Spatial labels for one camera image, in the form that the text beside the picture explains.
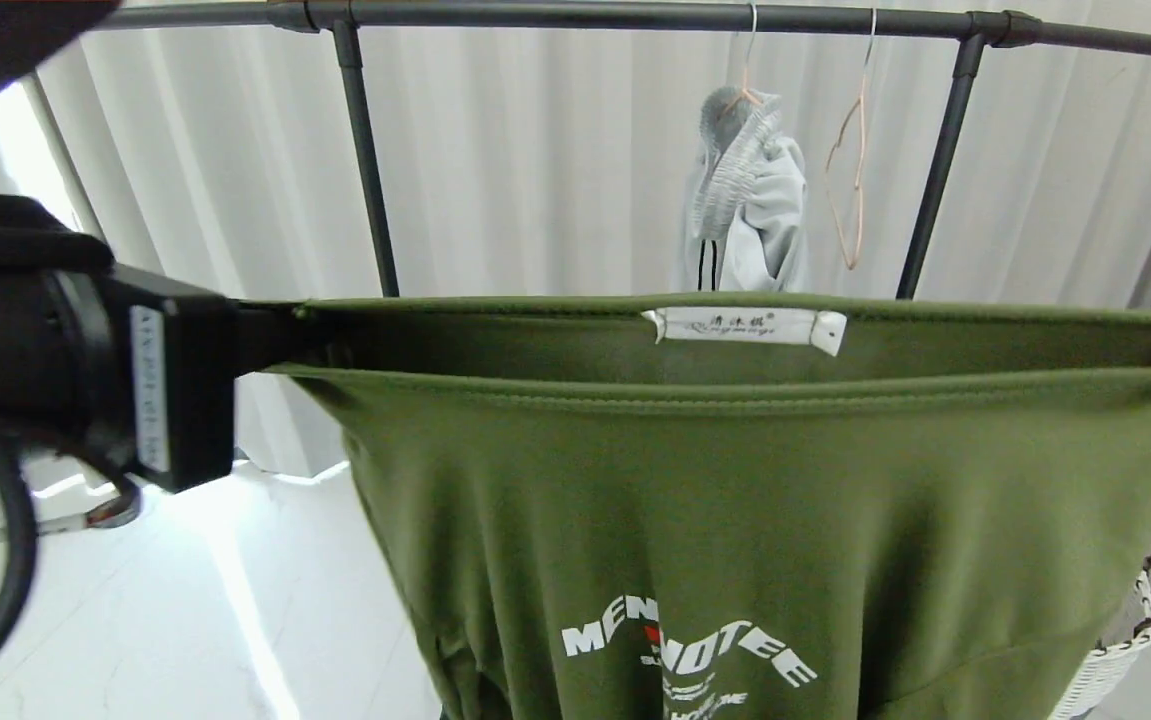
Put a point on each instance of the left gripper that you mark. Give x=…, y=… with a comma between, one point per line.
x=135, y=380

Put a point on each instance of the green garment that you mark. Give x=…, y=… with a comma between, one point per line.
x=735, y=500

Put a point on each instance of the pale grey shorts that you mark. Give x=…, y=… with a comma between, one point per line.
x=745, y=200

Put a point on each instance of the pink clothes hanger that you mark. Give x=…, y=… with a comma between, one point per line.
x=860, y=150
x=747, y=70

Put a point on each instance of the black clothes rack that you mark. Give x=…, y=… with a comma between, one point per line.
x=635, y=14

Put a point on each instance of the white laundry basket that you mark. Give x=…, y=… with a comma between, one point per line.
x=1105, y=665

